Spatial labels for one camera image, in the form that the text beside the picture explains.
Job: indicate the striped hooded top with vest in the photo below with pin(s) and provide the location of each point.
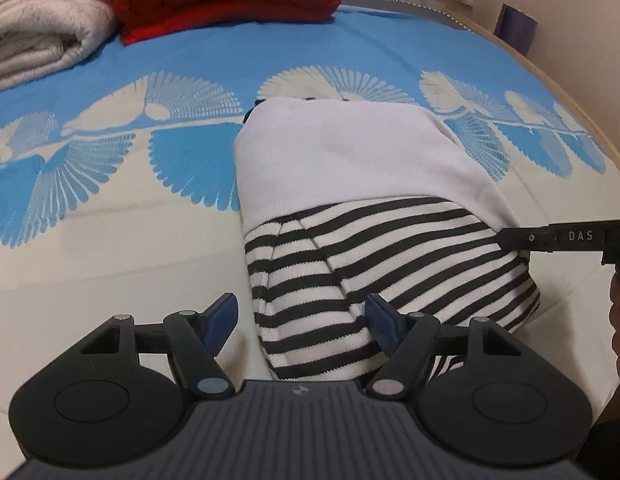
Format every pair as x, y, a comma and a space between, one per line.
340, 170

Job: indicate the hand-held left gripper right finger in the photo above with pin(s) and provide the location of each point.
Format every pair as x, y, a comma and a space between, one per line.
382, 325

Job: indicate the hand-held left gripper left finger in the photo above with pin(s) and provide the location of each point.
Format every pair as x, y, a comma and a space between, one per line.
220, 322

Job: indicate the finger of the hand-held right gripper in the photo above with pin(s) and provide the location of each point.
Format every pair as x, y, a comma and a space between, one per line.
525, 240

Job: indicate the white speckled folded blanket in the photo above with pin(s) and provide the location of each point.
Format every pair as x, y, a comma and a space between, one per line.
45, 35

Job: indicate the purple box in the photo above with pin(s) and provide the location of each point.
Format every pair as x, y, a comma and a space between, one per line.
515, 27

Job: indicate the blue and cream patterned bedspread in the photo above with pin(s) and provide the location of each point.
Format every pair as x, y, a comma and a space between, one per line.
115, 260

